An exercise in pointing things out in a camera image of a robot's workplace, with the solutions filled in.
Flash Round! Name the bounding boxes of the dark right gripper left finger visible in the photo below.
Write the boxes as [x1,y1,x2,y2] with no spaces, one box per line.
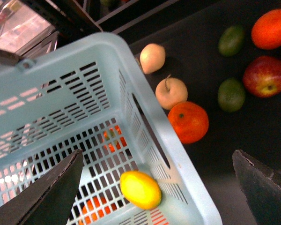
[0,150,84,225]

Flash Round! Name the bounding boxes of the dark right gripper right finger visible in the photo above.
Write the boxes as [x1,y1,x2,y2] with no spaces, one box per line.
[232,150,281,225]

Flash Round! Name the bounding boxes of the yellow lemon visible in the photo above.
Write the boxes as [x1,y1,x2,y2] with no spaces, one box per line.
[120,171,162,210]

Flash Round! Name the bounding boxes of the light blue plastic basket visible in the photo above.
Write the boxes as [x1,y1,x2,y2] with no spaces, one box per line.
[0,33,222,225]

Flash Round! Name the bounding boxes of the black shelf board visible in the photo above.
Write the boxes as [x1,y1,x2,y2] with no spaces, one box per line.
[118,0,281,225]

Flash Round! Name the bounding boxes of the orange near left finger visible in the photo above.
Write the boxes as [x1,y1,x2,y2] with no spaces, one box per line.
[79,196,118,225]

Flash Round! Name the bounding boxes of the orange behind basket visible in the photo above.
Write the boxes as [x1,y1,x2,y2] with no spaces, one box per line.
[103,125,127,153]

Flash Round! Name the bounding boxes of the large orange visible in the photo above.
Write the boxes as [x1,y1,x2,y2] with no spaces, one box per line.
[168,101,209,144]

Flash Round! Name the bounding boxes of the red apple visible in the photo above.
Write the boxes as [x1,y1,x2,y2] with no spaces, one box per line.
[242,56,281,98]

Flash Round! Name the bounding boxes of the pale cream apple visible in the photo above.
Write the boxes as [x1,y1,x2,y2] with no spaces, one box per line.
[140,43,166,75]
[155,75,188,110]

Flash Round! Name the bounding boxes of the small dark green lime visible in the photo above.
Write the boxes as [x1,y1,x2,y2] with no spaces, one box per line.
[218,25,245,57]

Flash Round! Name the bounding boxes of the orange fruit at top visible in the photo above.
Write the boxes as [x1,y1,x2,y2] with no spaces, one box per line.
[251,9,281,50]

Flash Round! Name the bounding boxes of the glass freezer case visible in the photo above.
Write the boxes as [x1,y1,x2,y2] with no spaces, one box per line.
[0,0,59,58]

